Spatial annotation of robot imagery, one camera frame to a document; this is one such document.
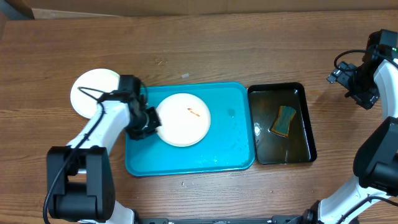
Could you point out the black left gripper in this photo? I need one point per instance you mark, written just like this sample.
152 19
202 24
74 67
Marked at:
155 122

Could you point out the cream plate with stain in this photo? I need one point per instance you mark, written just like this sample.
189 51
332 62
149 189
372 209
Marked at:
96 82

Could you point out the small white paper scrap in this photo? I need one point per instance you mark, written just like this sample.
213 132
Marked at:
185 75

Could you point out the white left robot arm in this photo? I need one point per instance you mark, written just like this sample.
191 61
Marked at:
80 185

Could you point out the green and yellow sponge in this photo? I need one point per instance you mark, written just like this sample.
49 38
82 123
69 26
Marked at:
281 125

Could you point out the teal plastic tray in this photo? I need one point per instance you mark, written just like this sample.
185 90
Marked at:
229 144

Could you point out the white plate with stain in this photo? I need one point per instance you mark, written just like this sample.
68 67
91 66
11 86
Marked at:
185 120

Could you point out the black water tray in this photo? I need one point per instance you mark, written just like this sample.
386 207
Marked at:
264 103

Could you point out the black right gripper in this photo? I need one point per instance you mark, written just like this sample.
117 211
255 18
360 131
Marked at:
344 77

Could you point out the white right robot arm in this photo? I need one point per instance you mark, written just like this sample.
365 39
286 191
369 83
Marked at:
375 163

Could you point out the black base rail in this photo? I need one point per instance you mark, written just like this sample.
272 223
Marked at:
278 219

